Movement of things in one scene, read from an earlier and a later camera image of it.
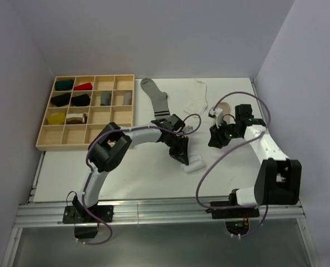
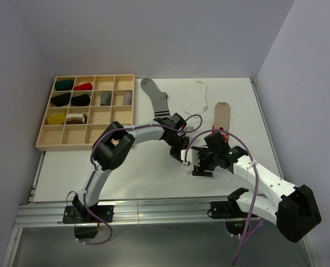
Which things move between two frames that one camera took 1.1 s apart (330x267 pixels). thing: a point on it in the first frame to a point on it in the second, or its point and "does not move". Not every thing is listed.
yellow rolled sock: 57,119 does not move
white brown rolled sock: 76,118 does not move
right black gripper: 216,137 to 199,171
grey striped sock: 160,104 does not move
